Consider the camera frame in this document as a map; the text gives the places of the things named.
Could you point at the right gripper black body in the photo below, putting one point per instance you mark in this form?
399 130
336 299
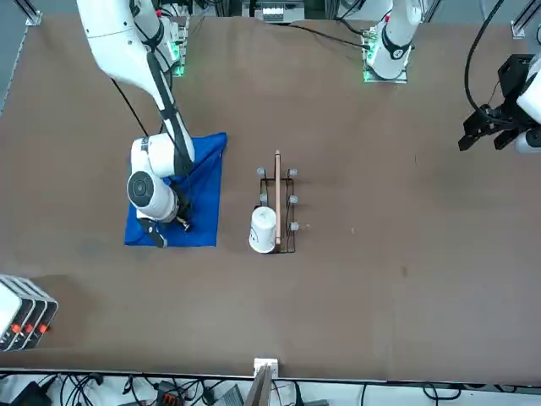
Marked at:
182 205

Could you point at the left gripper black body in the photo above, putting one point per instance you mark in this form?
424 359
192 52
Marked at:
512 84

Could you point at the blue towel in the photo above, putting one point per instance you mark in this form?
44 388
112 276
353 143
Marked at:
203 203

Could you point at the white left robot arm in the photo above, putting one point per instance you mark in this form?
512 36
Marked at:
395 38

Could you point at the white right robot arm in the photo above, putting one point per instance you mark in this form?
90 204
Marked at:
114 42

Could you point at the white smiley cup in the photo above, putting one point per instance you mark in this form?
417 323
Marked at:
263 230

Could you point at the orange and black device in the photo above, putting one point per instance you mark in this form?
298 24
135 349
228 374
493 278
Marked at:
169 395

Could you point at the aluminium frame post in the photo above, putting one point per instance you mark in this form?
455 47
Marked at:
31 10
522 21

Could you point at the aluminium camera post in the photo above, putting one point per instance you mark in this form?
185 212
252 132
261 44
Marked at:
266 365

